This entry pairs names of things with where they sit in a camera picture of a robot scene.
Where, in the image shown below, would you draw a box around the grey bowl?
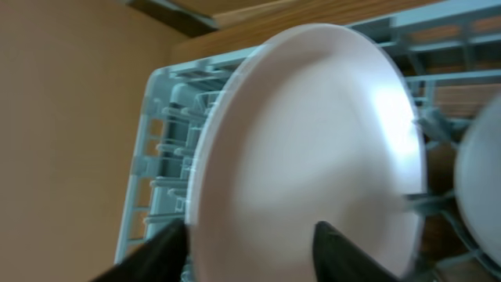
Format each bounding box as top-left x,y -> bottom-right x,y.
454,96 -> 500,264

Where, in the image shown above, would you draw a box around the grey dishwasher rack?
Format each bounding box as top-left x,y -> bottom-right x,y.
115,1 -> 500,281

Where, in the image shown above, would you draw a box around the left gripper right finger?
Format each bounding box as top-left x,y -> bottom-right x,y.
312,221 -> 399,282

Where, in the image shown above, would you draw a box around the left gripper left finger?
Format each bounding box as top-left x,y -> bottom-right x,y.
91,219 -> 189,282

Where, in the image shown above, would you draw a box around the large white plate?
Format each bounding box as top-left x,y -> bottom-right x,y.
186,23 -> 426,282

